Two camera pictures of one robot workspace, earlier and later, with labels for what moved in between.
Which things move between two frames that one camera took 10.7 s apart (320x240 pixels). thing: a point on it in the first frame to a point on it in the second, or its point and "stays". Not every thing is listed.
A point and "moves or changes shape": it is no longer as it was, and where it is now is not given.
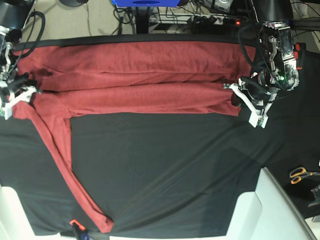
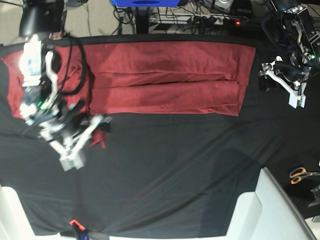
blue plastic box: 146,3 stays
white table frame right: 269,213 stays
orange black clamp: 83,233 stays
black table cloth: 170,173 stays
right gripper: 279,71 to 301,37
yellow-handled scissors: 297,174 stays
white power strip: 196,19 stays
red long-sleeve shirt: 72,79 moves or changes shape
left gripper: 14,87 to 41,105
